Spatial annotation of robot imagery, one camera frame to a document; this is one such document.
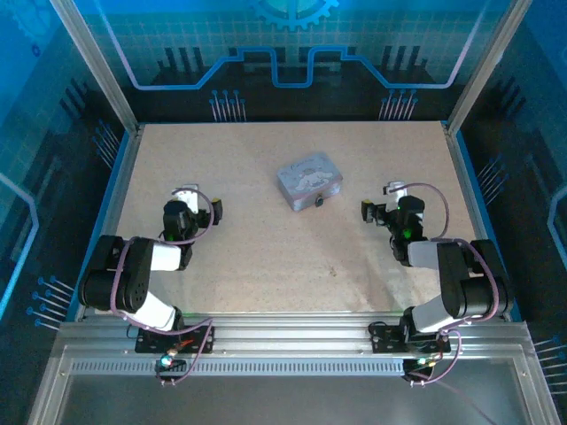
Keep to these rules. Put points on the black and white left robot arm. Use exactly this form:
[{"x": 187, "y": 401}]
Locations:
[{"x": 166, "y": 257}]

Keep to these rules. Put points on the blue left table edge strip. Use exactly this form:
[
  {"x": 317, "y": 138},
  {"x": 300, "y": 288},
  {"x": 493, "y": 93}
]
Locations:
[{"x": 106, "y": 199}]

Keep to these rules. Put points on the blue table edge strip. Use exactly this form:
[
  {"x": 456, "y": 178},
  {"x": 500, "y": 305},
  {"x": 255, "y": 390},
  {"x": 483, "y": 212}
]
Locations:
[
  {"x": 106, "y": 199},
  {"x": 479, "y": 199}
]

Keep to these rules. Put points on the blue right table edge strip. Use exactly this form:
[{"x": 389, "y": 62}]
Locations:
[{"x": 479, "y": 199}]

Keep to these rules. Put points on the black left board with LEDs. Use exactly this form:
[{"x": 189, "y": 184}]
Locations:
[{"x": 170, "y": 365}]

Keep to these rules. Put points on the black board with leds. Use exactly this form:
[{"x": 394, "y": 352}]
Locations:
[
  {"x": 170, "y": 365},
  {"x": 418, "y": 365}
]

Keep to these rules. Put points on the black right board with LEDs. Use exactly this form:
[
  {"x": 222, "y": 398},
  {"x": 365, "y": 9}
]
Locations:
[{"x": 418, "y": 365}]

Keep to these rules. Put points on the grey metal panel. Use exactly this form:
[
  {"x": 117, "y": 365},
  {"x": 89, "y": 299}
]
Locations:
[{"x": 266, "y": 398}]

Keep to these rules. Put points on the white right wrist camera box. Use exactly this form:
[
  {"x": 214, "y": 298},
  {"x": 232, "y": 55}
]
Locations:
[{"x": 393, "y": 190}]

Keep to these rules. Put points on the aluminium right side rail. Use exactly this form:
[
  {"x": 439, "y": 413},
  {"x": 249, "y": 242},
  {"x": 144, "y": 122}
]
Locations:
[{"x": 468, "y": 199}]

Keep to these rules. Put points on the aluminium left side rail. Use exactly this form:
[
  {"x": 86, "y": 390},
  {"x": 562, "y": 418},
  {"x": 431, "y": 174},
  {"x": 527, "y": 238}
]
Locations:
[{"x": 134, "y": 148}]

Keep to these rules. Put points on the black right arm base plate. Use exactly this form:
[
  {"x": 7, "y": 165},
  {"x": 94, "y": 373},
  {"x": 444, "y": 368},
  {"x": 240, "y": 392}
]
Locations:
[{"x": 385, "y": 341}]

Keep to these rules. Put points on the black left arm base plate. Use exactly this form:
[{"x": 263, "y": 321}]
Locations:
[{"x": 199, "y": 343}]

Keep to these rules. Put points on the aluminium mounting rail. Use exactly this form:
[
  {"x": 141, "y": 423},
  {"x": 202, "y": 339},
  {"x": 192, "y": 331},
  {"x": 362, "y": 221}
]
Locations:
[{"x": 292, "y": 332}]

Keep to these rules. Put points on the aluminium left frame post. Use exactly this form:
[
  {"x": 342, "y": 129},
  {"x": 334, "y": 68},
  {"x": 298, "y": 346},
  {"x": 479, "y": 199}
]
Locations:
[{"x": 106, "y": 75}]

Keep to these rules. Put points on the aluminium frame post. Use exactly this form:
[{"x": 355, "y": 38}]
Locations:
[
  {"x": 106, "y": 75},
  {"x": 487, "y": 66}
]

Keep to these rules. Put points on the aluminium right frame post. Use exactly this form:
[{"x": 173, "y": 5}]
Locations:
[{"x": 487, "y": 66}]

